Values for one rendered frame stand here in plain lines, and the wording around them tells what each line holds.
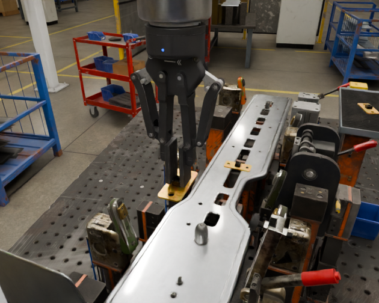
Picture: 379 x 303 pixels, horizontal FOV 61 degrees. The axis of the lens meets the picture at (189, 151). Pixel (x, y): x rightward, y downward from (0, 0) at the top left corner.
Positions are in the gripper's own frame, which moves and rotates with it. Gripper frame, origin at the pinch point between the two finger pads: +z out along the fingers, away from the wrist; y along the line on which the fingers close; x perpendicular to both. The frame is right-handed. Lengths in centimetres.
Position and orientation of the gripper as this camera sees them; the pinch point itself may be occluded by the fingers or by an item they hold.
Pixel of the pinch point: (178, 162)
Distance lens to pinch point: 49.6
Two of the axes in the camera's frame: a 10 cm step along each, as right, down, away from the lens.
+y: -9.3, -1.8, 3.2
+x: -3.6, 4.6, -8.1
